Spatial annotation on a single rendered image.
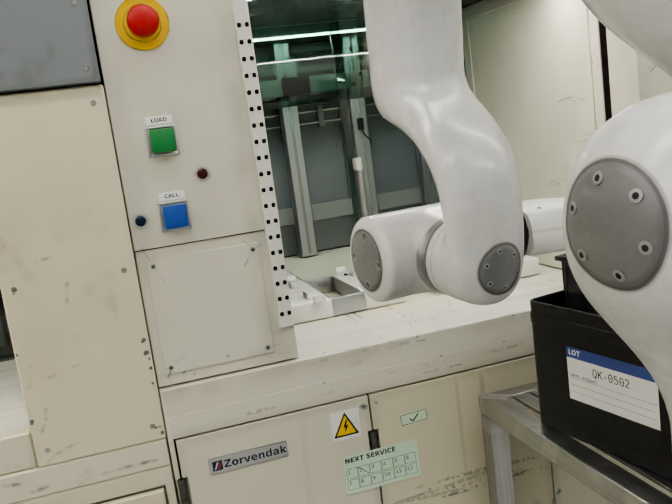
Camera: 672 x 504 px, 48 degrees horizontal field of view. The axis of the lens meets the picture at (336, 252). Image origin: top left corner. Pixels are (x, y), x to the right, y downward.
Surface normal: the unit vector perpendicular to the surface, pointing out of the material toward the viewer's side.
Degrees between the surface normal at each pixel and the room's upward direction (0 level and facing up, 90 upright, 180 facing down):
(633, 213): 82
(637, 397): 90
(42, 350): 90
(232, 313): 90
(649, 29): 139
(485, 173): 74
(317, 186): 90
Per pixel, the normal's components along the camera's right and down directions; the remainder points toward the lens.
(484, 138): 0.34, -0.45
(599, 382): -0.89, 0.19
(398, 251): 0.39, -0.18
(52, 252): 0.29, 0.12
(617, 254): -0.83, 0.40
